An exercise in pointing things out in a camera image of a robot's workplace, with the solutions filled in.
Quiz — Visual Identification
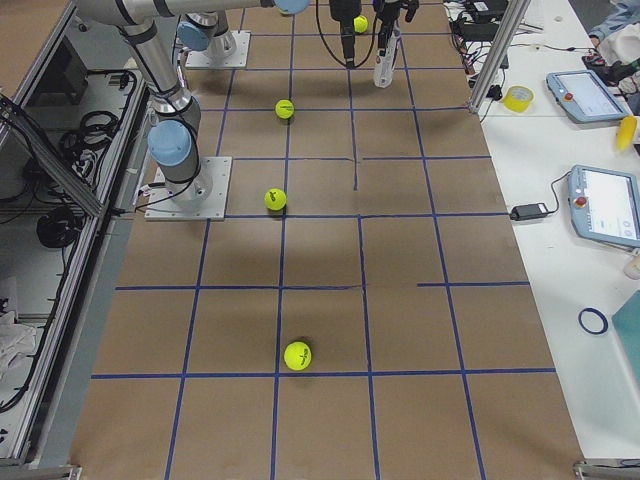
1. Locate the yellow Head tennis ball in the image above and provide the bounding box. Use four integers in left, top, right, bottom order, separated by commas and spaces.
264, 188, 287, 212

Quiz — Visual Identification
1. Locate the blue grey teach pendant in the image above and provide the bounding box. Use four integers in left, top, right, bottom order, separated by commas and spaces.
546, 70, 627, 123

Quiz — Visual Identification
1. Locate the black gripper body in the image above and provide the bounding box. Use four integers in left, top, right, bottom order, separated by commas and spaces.
329, 0, 361, 68
373, 0, 419, 50

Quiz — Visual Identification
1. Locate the blue tape ring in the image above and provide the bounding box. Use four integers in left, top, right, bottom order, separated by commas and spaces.
578, 307, 609, 336

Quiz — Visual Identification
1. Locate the white blue tennis ball can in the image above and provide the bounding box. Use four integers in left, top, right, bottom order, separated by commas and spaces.
373, 27, 400, 88

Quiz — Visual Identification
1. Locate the yellow tennis ball far right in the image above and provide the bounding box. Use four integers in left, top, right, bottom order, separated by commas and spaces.
283, 340, 312, 371

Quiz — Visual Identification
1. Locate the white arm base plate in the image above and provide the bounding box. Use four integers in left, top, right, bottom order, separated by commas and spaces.
185, 30, 251, 70
144, 156, 232, 221

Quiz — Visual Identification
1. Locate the white crumpled cloth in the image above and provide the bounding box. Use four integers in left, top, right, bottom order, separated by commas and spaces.
1, 311, 37, 376

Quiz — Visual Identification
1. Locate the aluminium frame post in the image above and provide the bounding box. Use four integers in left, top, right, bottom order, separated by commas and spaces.
468, 0, 530, 114

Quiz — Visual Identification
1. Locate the yellow tennis ball near left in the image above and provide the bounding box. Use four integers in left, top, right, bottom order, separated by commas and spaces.
274, 99, 295, 120

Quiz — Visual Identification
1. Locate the teal box corner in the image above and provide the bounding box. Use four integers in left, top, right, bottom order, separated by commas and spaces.
612, 291, 639, 367

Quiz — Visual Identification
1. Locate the yellow plastic corn toy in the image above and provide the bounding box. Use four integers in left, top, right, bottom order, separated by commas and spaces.
615, 115, 639, 152

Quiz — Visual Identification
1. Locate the black power brick right table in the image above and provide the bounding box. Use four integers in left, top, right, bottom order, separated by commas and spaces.
509, 202, 550, 221

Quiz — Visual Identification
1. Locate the yellow tape roll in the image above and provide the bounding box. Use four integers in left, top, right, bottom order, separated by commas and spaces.
503, 85, 534, 113

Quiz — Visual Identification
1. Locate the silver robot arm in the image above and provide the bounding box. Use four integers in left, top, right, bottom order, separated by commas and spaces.
76, 0, 309, 201
177, 1, 420, 69

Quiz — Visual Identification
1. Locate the yellow tennis ball far left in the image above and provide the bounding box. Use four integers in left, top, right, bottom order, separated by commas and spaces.
353, 15, 369, 34

